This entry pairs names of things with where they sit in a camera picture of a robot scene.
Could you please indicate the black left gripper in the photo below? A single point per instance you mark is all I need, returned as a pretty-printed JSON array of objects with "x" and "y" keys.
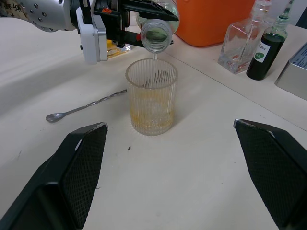
[{"x": 115, "y": 26}]

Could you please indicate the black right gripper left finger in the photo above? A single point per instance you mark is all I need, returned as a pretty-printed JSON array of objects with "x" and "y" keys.
[{"x": 60, "y": 182}]

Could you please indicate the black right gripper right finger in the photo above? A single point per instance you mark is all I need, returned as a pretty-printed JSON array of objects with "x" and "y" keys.
[{"x": 275, "y": 167}]

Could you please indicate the green juice plastic bottle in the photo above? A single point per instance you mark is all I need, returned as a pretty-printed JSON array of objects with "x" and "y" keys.
[{"x": 157, "y": 36}]

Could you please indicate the square glass bottle orange liquid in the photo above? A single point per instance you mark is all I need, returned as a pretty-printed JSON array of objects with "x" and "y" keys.
[{"x": 117, "y": 51}]

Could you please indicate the long twisted metal spoon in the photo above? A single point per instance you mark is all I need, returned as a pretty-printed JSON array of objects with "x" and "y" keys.
[{"x": 79, "y": 109}]

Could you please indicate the small clear square bottle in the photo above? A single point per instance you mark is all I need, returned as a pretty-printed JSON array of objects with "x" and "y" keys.
[{"x": 239, "y": 45}]

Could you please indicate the dark green colouring bottle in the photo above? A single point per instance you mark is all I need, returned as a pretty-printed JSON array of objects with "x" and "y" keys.
[{"x": 263, "y": 55}]

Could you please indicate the orange plastic bin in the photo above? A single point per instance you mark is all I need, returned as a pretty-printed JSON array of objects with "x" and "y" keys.
[{"x": 211, "y": 21}]

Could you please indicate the grey metal box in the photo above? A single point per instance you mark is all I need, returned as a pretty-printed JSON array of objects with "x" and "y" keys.
[{"x": 292, "y": 79}]

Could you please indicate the brown box with print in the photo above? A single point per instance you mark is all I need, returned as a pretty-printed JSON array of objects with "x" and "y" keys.
[{"x": 10, "y": 7}]

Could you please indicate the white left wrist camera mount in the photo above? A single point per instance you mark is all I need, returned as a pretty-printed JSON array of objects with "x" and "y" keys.
[{"x": 92, "y": 40}]

